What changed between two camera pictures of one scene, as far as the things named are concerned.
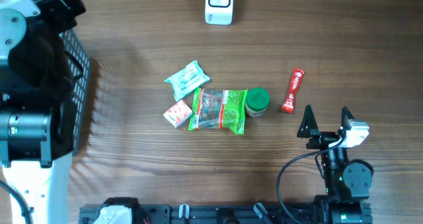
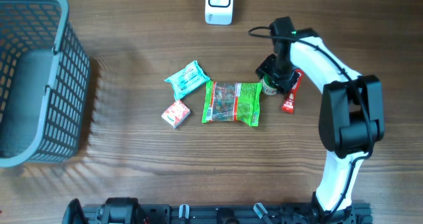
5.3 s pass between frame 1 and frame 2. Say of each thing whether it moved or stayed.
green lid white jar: moved
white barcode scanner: stayed
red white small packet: stayed
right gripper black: moved
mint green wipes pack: stayed
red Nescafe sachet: stayed
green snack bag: moved
